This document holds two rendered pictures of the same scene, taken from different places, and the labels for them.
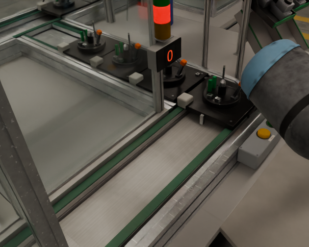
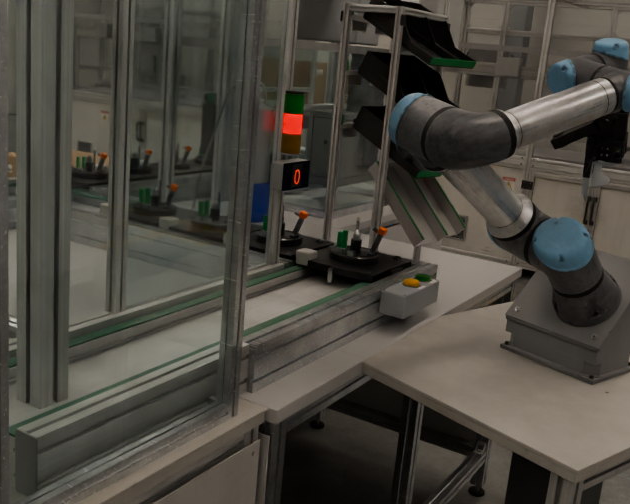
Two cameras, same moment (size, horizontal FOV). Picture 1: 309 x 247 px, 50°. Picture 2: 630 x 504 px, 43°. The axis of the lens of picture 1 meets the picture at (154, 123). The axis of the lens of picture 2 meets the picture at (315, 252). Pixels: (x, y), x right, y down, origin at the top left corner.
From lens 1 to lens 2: 1.16 m
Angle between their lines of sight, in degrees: 28
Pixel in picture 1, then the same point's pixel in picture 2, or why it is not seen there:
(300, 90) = (433, 109)
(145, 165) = (260, 305)
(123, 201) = not seen: hidden behind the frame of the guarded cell
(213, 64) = not seen: hidden behind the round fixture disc
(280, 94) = (419, 115)
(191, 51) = not seen: hidden behind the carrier
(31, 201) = (250, 126)
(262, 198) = (413, 347)
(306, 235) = (467, 369)
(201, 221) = (338, 357)
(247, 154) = (393, 296)
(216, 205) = (356, 348)
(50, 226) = (250, 164)
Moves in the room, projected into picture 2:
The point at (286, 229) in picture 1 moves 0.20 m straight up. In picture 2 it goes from (444, 365) to (455, 280)
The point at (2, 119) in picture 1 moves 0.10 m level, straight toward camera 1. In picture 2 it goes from (257, 53) to (296, 57)
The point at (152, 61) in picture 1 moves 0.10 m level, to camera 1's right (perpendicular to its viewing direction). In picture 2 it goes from (277, 177) to (316, 179)
